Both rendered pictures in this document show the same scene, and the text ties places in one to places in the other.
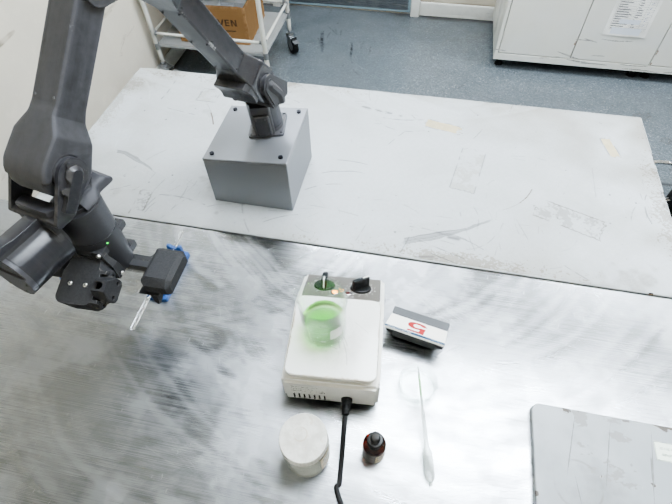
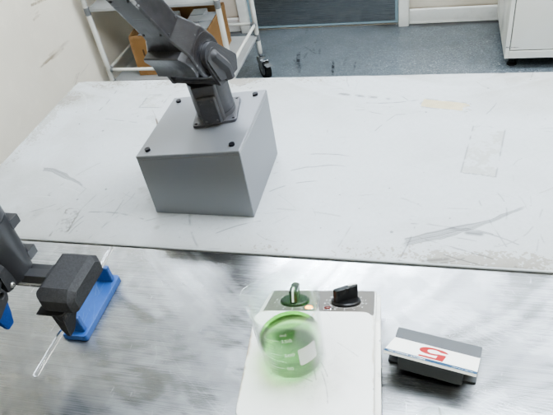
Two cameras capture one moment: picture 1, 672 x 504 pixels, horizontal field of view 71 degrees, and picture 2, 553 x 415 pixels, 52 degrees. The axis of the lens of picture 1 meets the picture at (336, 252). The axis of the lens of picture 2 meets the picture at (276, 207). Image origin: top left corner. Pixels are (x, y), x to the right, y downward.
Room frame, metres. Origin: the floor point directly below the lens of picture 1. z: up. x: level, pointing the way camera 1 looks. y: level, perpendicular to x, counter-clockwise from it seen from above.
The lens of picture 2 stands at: (-0.01, -0.03, 1.43)
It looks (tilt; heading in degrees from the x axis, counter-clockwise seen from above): 40 degrees down; 7
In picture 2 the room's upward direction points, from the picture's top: 11 degrees counter-clockwise
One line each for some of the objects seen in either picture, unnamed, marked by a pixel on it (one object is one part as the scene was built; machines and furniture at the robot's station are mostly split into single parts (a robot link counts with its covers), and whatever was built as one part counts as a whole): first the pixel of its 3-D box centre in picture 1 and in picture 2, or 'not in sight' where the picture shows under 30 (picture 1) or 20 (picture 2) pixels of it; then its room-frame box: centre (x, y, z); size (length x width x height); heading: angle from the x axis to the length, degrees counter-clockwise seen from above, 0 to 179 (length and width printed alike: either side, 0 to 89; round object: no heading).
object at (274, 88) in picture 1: (257, 84); (199, 59); (0.70, 0.12, 1.10); 0.09 x 0.07 x 0.06; 63
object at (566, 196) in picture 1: (352, 278); (348, 320); (0.74, -0.05, 0.45); 1.20 x 0.48 x 0.90; 77
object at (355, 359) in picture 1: (334, 336); (309, 365); (0.29, 0.01, 0.98); 0.12 x 0.12 x 0.01; 82
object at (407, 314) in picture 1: (417, 325); (434, 350); (0.34, -0.12, 0.92); 0.09 x 0.06 x 0.04; 66
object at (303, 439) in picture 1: (305, 446); not in sight; (0.16, 0.05, 0.94); 0.06 x 0.06 x 0.08
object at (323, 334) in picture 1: (321, 314); (285, 328); (0.30, 0.02, 1.03); 0.07 x 0.06 x 0.08; 74
